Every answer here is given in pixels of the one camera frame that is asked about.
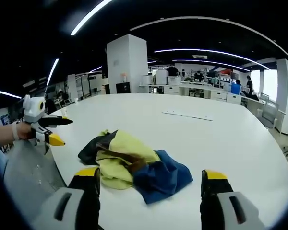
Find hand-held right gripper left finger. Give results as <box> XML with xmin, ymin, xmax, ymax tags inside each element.
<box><xmin>31</xmin><ymin>167</ymin><xmax>101</xmax><ymax>230</ymax></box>

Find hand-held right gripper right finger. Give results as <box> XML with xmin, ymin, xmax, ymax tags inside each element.
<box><xmin>199</xmin><ymin>169</ymin><xmax>267</xmax><ymax>230</ymax></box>

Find yellow blue brown garment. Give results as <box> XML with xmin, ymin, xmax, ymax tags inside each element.
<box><xmin>77</xmin><ymin>129</ymin><xmax>194</xmax><ymax>205</ymax></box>

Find person's left hand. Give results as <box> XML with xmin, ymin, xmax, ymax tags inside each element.
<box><xmin>17</xmin><ymin>121</ymin><xmax>37</xmax><ymax>140</ymax></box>

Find white wristband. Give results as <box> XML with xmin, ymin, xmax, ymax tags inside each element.
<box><xmin>12</xmin><ymin>121</ymin><xmax>21</xmax><ymax>141</ymax></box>

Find long ceiling light strip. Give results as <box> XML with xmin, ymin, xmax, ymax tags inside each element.
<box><xmin>154</xmin><ymin>48</ymin><xmax>271</xmax><ymax>70</ymax></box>
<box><xmin>45</xmin><ymin>58</ymin><xmax>60</xmax><ymax>94</ymax></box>
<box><xmin>70</xmin><ymin>0</ymin><xmax>114</xmax><ymax>36</ymax></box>
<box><xmin>0</xmin><ymin>90</ymin><xmax>23</xmax><ymax>100</ymax></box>
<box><xmin>171</xmin><ymin>59</ymin><xmax>252</xmax><ymax>72</ymax></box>

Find person's grey trousers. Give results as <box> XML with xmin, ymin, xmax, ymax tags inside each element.
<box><xmin>2</xmin><ymin>138</ymin><xmax>68</xmax><ymax>216</ymax></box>

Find black cabinet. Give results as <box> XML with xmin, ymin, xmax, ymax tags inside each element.
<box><xmin>115</xmin><ymin>81</ymin><xmax>131</xmax><ymax>94</ymax></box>

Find white flat table panel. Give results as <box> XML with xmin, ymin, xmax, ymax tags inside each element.
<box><xmin>161</xmin><ymin>110</ymin><xmax>214</xmax><ymax>122</ymax></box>

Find white square pillar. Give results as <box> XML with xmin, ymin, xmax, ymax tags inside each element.
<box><xmin>106</xmin><ymin>34</ymin><xmax>149</xmax><ymax>94</ymax></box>

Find grey office chair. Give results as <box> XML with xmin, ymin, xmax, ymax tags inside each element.
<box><xmin>256</xmin><ymin>92</ymin><xmax>280</xmax><ymax>130</ymax></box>

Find white storage box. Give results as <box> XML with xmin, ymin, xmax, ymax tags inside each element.
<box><xmin>156</xmin><ymin>69</ymin><xmax>168</xmax><ymax>85</ymax></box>
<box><xmin>141</xmin><ymin>74</ymin><xmax>153</xmax><ymax>86</ymax></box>

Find long white counter desk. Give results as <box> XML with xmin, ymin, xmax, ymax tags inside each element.
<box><xmin>138</xmin><ymin>81</ymin><xmax>267</xmax><ymax>107</ymax></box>

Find white storage bin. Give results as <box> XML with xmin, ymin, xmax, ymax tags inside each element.
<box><xmin>167</xmin><ymin>76</ymin><xmax>182</xmax><ymax>85</ymax></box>

